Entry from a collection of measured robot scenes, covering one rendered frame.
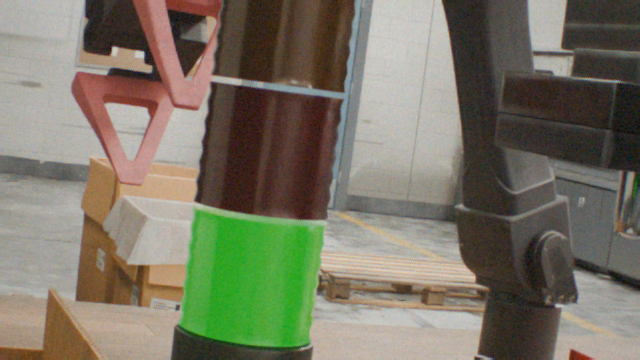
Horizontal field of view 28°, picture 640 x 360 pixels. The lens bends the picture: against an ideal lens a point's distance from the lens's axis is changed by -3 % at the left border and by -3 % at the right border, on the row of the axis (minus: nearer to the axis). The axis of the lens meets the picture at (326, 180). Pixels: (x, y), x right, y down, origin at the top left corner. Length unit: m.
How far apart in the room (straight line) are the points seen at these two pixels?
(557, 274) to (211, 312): 0.67
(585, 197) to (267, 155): 9.60
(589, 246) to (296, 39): 9.47
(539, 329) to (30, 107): 10.45
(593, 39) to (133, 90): 0.31
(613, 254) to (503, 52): 8.53
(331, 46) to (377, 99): 11.65
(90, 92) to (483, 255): 0.36
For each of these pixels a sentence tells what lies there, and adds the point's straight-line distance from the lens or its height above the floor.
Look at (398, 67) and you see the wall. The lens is 12.06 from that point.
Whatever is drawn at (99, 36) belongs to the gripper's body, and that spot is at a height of 1.13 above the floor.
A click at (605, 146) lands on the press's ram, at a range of 0.53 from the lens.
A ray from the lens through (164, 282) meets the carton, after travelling 4.07.
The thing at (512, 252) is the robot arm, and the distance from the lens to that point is 0.98.
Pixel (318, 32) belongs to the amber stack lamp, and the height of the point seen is 1.14.
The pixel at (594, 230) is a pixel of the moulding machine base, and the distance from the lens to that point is 9.76.
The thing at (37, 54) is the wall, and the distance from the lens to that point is 11.37.
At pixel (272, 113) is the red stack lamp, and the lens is 0.35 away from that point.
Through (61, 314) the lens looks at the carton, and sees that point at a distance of 0.79.
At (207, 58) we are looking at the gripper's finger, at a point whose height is 1.13.
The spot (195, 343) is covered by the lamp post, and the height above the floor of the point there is 1.05.
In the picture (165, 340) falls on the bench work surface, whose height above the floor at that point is 0.90.
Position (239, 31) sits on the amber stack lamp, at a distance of 0.35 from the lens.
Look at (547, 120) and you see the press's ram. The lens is 0.58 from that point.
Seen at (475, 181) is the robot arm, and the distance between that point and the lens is 1.00.
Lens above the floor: 1.12
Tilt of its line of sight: 4 degrees down
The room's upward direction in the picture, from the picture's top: 8 degrees clockwise
